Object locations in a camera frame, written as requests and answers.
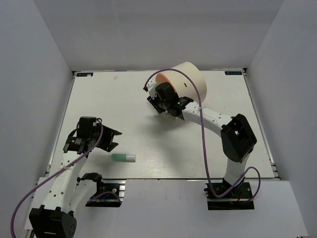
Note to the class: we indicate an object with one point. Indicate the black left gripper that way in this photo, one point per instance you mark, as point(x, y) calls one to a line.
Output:
point(109, 134)

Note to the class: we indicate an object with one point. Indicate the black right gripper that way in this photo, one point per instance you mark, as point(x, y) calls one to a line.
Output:
point(153, 103)

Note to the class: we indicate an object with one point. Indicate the cream round drawer organizer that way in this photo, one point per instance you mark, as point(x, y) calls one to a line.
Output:
point(184, 87)

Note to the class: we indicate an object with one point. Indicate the green white cosmetic tube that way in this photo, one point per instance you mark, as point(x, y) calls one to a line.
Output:
point(124, 157)

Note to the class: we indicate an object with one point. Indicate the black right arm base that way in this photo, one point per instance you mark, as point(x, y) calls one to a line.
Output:
point(237, 199)

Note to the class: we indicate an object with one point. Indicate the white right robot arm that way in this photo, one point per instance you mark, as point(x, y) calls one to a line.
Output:
point(237, 137)

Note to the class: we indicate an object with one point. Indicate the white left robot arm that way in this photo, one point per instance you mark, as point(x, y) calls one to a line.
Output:
point(55, 216)

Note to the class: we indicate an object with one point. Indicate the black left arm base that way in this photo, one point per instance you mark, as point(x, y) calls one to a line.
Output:
point(108, 193)

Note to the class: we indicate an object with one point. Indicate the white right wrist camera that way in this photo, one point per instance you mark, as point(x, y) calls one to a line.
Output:
point(150, 87)

